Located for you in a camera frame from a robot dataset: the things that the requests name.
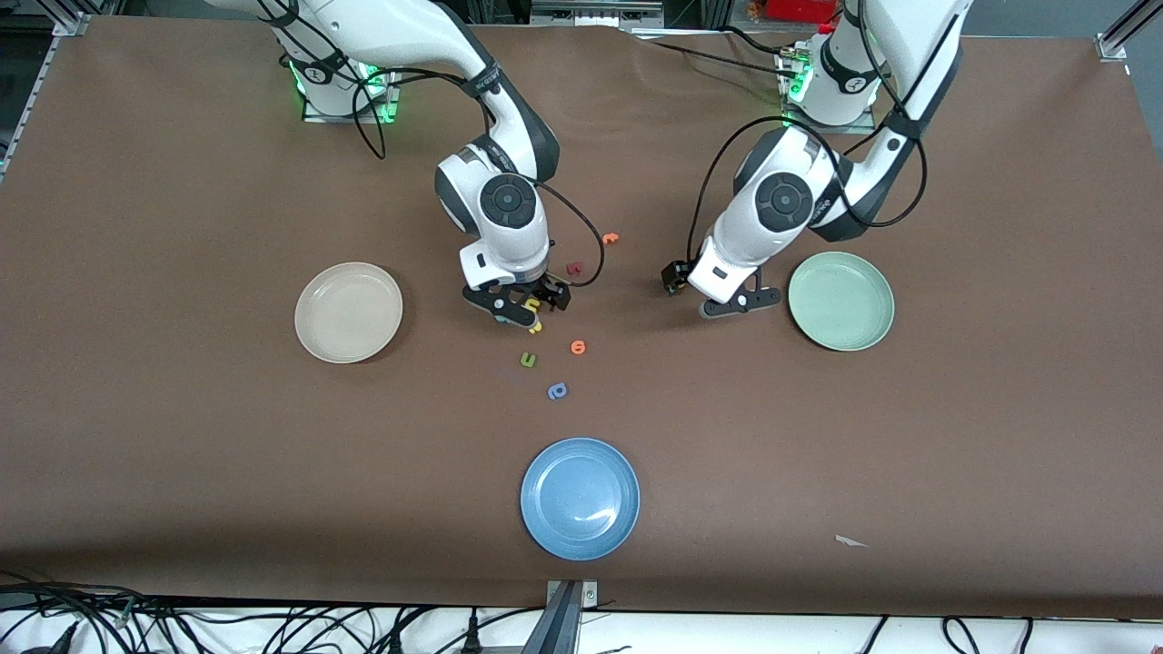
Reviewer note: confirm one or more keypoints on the blue foam letter p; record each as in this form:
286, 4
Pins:
557, 391

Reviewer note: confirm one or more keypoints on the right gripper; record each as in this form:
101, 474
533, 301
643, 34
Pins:
548, 293

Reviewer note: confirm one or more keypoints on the grey metal bracket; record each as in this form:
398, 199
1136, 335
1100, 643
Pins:
565, 618

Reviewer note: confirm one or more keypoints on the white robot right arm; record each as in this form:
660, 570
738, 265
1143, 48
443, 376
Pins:
400, 36

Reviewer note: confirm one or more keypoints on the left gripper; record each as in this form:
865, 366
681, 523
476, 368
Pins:
675, 275

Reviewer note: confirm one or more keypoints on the beige round plate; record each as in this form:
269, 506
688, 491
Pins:
348, 312

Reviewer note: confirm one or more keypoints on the green round plate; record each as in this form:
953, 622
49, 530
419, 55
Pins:
840, 301

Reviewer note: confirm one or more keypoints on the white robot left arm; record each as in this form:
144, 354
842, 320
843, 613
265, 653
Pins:
927, 36

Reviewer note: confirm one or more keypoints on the white paper scrap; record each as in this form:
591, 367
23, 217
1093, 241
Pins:
849, 541

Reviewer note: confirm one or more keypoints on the blue round plate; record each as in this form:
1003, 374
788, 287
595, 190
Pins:
580, 499

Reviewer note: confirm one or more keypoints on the red box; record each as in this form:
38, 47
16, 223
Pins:
800, 9

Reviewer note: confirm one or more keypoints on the aluminium frame rail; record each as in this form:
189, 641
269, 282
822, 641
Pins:
73, 24
1116, 41

